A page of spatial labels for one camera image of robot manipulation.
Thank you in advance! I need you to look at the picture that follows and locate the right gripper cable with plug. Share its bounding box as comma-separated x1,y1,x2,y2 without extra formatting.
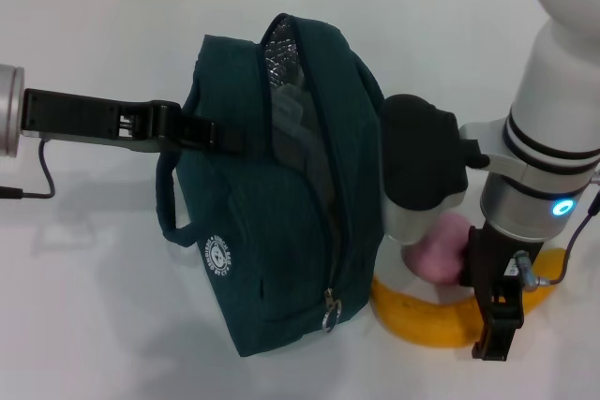
513,184,600,288

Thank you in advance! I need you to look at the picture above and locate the right wrist camera housing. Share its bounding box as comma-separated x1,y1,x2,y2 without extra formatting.
380,93,491,246

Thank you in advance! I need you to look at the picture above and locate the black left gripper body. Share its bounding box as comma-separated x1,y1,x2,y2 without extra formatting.
21,88,164,155

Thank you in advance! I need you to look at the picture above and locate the pink toy peach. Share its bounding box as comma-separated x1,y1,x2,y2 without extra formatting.
406,211,473,285

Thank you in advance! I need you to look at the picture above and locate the yellow banana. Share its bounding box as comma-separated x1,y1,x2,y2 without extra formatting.
370,245,566,349

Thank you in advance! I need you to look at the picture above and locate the dark green lunch bag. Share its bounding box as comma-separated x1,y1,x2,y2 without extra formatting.
156,13,388,359

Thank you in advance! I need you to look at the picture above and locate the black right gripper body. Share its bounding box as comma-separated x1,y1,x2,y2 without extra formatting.
461,224,543,307

